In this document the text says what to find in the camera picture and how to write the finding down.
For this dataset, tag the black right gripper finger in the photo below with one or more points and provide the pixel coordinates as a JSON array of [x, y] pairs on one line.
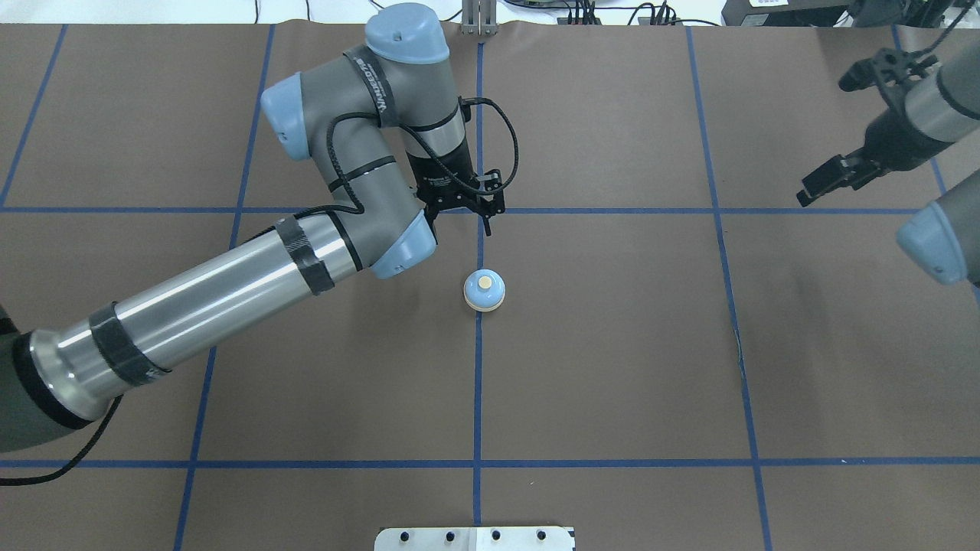
[[852, 171]]

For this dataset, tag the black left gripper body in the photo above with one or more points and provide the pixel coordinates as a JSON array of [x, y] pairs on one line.
[[445, 170]]

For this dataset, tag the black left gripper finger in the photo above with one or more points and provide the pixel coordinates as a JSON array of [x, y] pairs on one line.
[[483, 206]]

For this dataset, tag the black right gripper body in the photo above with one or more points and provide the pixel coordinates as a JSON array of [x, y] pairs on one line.
[[893, 142]]

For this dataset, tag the blue call bell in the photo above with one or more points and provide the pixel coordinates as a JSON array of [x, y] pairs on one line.
[[484, 290]]

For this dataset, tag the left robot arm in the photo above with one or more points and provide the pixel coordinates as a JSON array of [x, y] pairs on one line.
[[386, 128]]

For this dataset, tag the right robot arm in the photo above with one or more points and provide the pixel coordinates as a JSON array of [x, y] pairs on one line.
[[930, 106]]

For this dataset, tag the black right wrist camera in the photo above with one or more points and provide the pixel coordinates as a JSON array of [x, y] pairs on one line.
[[888, 68]]

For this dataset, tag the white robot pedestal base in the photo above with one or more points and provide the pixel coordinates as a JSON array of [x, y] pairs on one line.
[[477, 538]]

